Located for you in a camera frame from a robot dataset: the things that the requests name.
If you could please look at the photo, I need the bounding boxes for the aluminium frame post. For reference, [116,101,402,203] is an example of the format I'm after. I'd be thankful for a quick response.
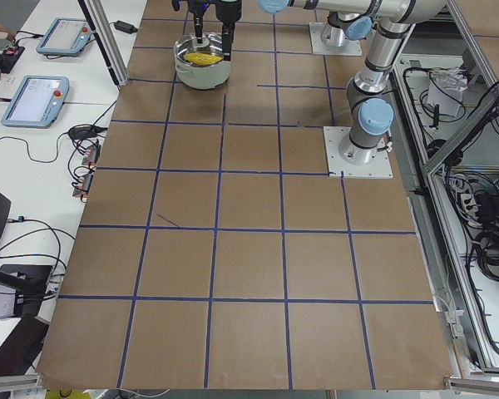
[77,0,129,87]

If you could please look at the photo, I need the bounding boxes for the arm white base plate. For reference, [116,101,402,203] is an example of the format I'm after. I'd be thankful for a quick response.
[324,126,393,179]
[309,22,362,57]

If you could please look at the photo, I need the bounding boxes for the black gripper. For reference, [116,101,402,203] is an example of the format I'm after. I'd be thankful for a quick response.
[187,0,242,61]

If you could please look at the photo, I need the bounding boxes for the glass pot lid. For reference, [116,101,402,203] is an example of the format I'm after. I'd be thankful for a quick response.
[174,32,224,67]

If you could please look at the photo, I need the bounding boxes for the black cable bundle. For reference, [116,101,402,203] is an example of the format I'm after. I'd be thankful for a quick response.
[444,165,499,288]

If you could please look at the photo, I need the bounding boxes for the pale green steel pot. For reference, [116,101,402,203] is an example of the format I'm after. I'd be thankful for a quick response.
[174,53,231,90]

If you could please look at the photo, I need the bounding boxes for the blue teach pendant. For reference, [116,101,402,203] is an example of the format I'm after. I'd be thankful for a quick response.
[36,17,91,57]
[1,76,70,128]

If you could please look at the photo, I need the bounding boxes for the yellow corn cob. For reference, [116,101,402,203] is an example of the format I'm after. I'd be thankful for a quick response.
[184,52,223,67]

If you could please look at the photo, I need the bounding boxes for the upper blue teach pendant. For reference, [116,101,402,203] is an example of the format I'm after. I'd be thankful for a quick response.
[36,17,91,57]

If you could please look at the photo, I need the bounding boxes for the black power adapter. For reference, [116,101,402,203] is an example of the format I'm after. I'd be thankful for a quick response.
[114,20,138,34]

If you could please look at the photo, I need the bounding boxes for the lower blue teach pendant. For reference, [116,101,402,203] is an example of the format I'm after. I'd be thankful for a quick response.
[1,76,70,128]

